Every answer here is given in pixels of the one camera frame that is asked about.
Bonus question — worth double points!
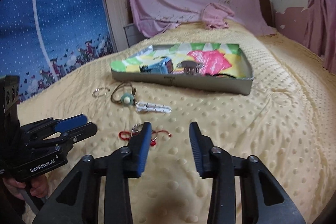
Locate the silver rings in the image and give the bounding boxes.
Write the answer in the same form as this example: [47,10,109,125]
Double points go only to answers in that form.
[118,122,173,147]

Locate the silver ring pair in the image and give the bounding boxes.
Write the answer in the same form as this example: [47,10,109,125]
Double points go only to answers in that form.
[92,87,110,98]

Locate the white scalloped hair clip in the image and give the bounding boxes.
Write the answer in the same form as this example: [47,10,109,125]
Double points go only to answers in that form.
[135,102,171,114]

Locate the brown cord with green flower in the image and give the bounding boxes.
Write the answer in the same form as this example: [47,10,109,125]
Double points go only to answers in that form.
[110,82,137,107]

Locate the black braided hair tie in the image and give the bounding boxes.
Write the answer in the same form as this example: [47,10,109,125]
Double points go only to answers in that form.
[207,72,237,79]

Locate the light blue smart watch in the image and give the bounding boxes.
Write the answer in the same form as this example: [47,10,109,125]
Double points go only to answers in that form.
[139,56,174,75]

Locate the left hand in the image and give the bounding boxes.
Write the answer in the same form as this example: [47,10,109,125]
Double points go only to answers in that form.
[2,174,49,200]

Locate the grey tray with colourful lining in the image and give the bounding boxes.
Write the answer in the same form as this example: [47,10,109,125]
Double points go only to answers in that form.
[110,43,254,96]

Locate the yellow dotted bed blanket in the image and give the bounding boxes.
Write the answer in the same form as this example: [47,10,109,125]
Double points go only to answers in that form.
[18,23,335,223]

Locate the grey bedside drawer unit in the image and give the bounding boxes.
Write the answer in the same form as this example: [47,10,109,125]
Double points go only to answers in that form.
[123,23,146,47]

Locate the blue patterned fabric wardrobe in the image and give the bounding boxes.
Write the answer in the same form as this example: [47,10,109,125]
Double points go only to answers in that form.
[1,0,115,102]

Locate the crumpled pink cloth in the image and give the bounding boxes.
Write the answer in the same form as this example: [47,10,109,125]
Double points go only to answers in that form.
[201,3,235,30]

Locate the beige wooden cabinet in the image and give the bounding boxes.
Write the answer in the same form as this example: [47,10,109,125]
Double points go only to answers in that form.
[103,0,131,52]

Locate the dark wooden headboard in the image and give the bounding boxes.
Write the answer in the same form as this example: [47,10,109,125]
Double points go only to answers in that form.
[259,0,275,27]

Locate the pink window curtain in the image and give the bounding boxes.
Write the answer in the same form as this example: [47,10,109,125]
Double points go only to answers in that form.
[303,0,335,73]

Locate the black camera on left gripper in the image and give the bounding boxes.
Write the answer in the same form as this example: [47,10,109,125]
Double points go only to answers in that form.
[1,75,19,135]

